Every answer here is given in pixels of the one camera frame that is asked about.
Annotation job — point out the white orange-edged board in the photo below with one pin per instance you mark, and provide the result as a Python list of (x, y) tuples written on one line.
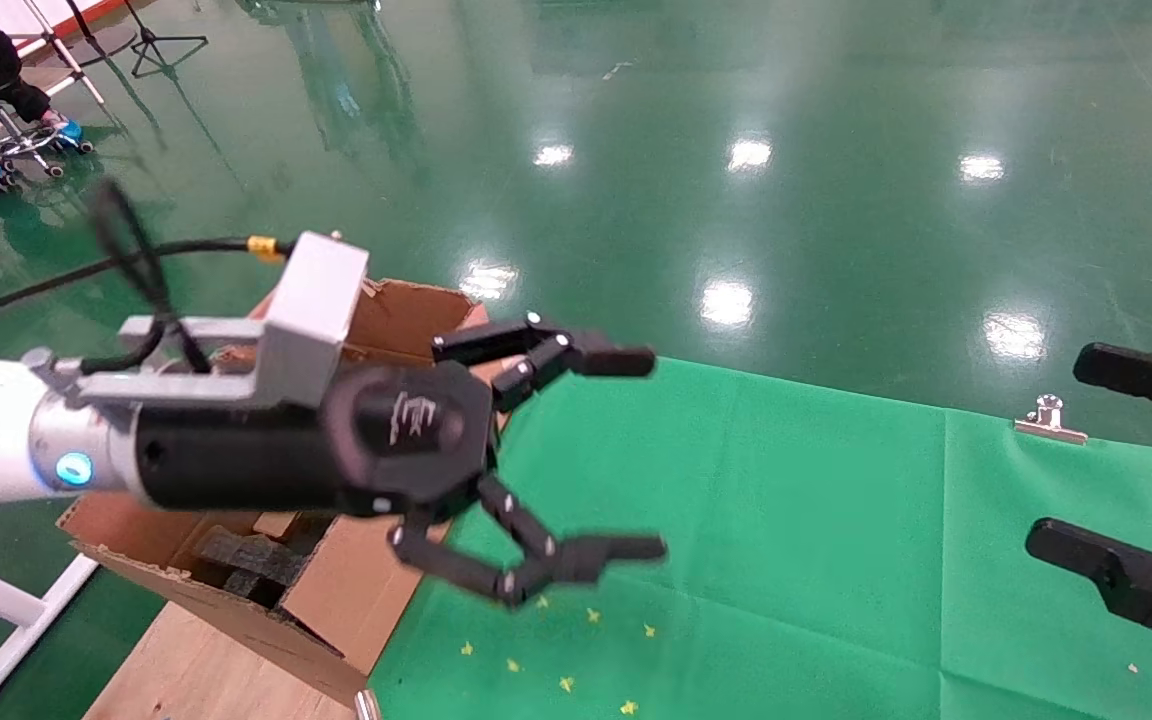
[(16, 12)]

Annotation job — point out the dark foam block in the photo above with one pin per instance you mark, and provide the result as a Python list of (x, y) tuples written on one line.
[(251, 560)]

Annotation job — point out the wheeled stool base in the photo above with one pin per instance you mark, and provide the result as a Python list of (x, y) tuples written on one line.
[(21, 145)]

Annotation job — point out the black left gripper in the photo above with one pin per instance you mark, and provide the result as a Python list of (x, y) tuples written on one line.
[(286, 465)]

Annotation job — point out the black tripod stand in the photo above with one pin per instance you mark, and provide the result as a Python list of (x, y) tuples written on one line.
[(149, 45)]

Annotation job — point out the white stand legs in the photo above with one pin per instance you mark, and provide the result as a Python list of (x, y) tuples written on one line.
[(56, 45)]

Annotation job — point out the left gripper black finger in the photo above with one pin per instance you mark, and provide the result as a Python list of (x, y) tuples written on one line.
[(601, 358), (586, 555)]

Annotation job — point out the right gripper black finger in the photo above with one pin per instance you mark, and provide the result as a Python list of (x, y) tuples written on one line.
[(1146, 373), (1131, 582)]

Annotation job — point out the green cloth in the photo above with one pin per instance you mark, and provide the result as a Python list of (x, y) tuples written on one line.
[(786, 550)]

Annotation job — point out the large open cardboard carton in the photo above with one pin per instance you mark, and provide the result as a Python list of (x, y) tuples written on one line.
[(336, 600)]

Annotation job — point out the silver binder clip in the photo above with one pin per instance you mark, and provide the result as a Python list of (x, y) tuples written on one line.
[(1046, 425), (366, 706)]

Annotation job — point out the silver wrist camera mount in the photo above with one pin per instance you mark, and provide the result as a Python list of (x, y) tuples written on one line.
[(311, 310)]

